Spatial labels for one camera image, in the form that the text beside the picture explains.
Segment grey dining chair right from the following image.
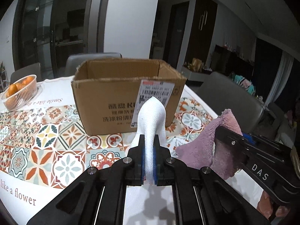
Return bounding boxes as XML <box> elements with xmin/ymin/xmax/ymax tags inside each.
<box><xmin>196</xmin><ymin>72</ymin><xmax>264</xmax><ymax>133</ymax></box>

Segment patterned tile table runner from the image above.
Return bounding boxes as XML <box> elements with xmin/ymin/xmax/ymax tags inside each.
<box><xmin>0</xmin><ymin>96</ymin><xmax>219</xmax><ymax>190</ymax></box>

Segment right hand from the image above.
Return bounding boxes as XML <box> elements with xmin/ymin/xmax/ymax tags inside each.
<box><xmin>256</xmin><ymin>191</ymin><xmax>290</xmax><ymax>219</ymax></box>

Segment brown cardboard box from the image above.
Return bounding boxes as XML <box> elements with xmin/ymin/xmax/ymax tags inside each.
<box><xmin>71</xmin><ymin>58</ymin><xmax>186</xmax><ymax>136</ymax></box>

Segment colourful clothes pile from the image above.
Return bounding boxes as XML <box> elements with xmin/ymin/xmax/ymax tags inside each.
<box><xmin>230</xmin><ymin>74</ymin><xmax>256</xmax><ymax>95</ymax></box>

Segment white cleaning cloth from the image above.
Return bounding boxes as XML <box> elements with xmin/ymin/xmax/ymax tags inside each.
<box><xmin>128</xmin><ymin>97</ymin><xmax>166</xmax><ymax>185</ymax></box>

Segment black glass sliding door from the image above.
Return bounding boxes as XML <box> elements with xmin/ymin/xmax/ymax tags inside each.
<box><xmin>12</xmin><ymin>0</ymin><xmax>108</xmax><ymax>78</ymax></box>

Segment white fruit basket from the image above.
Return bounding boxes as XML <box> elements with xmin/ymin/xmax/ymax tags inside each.
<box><xmin>1</xmin><ymin>75</ymin><xmax>38</xmax><ymax>111</ymax></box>

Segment orange fruit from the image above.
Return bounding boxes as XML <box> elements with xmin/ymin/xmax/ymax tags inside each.
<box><xmin>6</xmin><ymin>84</ymin><xmax>18</xmax><ymax>98</ymax></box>

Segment grey dining chair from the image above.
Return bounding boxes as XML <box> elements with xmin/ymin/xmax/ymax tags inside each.
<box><xmin>64</xmin><ymin>52</ymin><xmax>123</xmax><ymax>77</ymax></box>
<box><xmin>10</xmin><ymin>62</ymin><xmax>42</xmax><ymax>84</ymax></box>
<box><xmin>196</xmin><ymin>72</ymin><xmax>264</xmax><ymax>133</ymax></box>

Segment grey dining chair far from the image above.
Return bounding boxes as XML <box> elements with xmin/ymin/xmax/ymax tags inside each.
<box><xmin>64</xmin><ymin>52</ymin><xmax>123</xmax><ymax>77</ymax></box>

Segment mauve microfibre cloth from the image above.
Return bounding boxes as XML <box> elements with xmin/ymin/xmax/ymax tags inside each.
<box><xmin>175</xmin><ymin>109</ymin><xmax>242</xmax><ymax>180</ymax></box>

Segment dark sideboard cabinet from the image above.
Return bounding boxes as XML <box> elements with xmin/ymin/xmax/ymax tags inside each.
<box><xmin>210</xmin><ymin>45</ymin><xmax>254</xmax><ymax>78</ymax></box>

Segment grey dining chair left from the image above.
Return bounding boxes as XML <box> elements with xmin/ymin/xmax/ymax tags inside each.
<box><xmin>10</xmin><ymin>62</ymin><xmax>42</xmax><ymax>84</ymax></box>

